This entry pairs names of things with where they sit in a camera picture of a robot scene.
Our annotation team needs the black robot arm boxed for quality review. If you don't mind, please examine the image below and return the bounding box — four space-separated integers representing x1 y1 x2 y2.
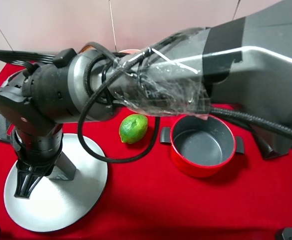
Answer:
0 0 292 199

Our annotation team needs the black braided cable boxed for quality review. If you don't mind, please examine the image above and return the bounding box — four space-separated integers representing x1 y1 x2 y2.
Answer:
77 54 292 165

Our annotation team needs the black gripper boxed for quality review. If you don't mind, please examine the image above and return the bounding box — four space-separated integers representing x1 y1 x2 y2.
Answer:
10 124 63 199

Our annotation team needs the grey round plate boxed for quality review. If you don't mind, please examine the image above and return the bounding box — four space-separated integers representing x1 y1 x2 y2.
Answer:
3 133 108 233

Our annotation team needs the red tablecloth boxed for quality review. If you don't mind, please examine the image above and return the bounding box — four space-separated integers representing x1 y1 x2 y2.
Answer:
0 62 292 240

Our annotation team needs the grey pump dispenser bottle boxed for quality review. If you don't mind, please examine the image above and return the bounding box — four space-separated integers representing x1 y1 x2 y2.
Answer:
47 152 76 181

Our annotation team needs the red pot with black handles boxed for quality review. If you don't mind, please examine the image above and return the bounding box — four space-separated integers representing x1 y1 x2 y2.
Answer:
160 115 245 178

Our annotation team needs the black curved case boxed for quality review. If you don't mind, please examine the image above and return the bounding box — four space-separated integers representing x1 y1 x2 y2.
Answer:
253 135 286 160

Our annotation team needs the pink bowl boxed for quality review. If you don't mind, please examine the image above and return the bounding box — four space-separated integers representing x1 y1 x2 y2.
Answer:
119 49 140 54

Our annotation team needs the green lime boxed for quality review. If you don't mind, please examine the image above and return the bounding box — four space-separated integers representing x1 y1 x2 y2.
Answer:
119 114 148 144

